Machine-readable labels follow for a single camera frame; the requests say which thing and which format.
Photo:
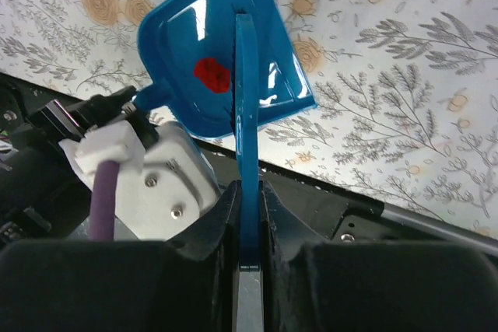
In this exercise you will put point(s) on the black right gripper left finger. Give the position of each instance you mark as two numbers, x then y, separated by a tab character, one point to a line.
187	283

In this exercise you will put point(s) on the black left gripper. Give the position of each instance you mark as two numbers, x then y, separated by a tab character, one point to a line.
40	195

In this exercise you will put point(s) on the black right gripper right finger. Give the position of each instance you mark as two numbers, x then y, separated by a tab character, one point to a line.
312	284

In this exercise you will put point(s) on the blue plastic dustpan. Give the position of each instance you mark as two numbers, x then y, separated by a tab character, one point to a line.
178	33

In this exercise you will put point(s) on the blue hand brush black bristles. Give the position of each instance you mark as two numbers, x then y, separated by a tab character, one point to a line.
246	101

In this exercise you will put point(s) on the red paper scrap middle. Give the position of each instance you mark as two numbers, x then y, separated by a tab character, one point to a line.
213	75

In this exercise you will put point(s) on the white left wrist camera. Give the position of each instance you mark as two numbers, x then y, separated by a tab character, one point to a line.
156	192

